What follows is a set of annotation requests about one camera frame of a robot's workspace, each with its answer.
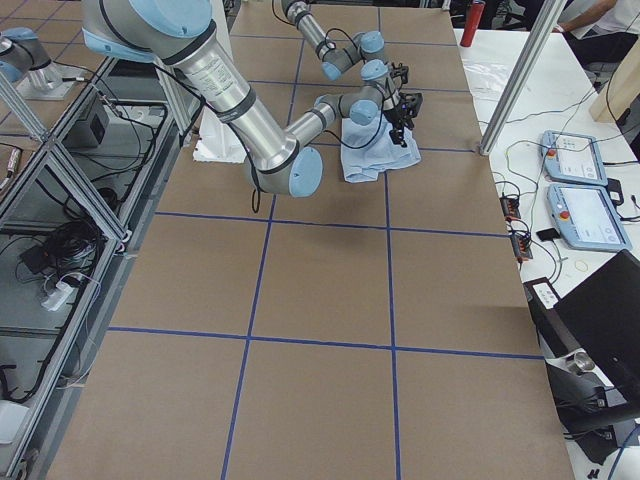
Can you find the clear plastic bag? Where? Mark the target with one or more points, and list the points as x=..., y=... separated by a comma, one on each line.
x=486, y=80

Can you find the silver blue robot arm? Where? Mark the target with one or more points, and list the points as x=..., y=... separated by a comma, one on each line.
x=182, y=34
x=381, y=92

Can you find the upper blue teach pendant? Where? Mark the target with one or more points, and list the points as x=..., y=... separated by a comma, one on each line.
x=572, y=158

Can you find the aluminium side frame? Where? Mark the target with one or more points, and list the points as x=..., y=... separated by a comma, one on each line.
x=94, y=155

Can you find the light blue button shirt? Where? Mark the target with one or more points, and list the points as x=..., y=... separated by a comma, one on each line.
x=367, y=151

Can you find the aluminium frame post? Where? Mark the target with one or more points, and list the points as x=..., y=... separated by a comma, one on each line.
x=524, y=65

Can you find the brown paper table cover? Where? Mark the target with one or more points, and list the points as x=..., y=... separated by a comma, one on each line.
x=370, y=331

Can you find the red water bottle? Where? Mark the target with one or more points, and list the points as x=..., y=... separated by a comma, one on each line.
x=473, y=18

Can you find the blue teach pendant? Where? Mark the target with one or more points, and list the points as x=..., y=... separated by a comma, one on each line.
x=572, y=158
x=586, y=219

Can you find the white power strip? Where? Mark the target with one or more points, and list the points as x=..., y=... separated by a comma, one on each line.
x=62, y=294

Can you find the lower blue teach pendant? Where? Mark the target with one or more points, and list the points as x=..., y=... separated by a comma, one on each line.
x=586, y=219

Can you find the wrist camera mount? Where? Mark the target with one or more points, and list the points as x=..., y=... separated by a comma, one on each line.
x=399, y=73

